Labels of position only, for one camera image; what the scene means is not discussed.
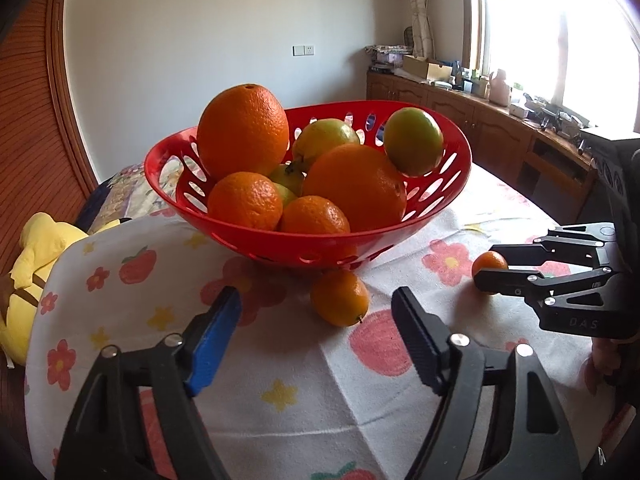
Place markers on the white plastic jug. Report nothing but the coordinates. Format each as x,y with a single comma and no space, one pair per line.
500,87

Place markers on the small mandarin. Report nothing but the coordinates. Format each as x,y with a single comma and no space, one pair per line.
490,261

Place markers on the cardboard box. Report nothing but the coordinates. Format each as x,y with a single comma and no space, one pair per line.
425,67

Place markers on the patterned curtain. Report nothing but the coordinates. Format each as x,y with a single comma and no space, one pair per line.
419,10

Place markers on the person's right hand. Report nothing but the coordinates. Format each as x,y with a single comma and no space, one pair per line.
602,360

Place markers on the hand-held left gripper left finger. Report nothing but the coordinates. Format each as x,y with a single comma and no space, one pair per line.
215,345

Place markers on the green yellow pear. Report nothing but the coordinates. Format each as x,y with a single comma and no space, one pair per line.
287,177
414,141
325,136

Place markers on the strawberry flower print blanket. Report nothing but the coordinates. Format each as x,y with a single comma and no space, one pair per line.
300,385

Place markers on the yellow plush toy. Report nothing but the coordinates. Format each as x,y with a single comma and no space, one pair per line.
35,260

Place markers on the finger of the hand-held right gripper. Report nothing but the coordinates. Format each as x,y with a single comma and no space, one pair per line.
505,282
520,255

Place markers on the wooden cabinet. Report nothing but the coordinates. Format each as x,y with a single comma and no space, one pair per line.
480,130

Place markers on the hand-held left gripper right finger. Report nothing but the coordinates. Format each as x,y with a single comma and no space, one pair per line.
417,340

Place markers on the wooden slatted headboard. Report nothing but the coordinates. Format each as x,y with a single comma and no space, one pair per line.
35,110

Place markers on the white wall outlet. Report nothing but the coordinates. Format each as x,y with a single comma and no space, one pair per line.
303,50

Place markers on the red perforated plastic basket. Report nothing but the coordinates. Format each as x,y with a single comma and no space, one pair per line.
280,247

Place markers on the patterned quilt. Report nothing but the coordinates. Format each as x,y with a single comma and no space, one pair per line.
125,195

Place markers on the stack of books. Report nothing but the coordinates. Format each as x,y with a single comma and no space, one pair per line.
387,57

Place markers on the window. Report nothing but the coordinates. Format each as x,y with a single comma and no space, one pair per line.
550,25

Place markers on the large orange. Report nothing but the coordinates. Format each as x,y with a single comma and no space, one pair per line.
242,130
355,187

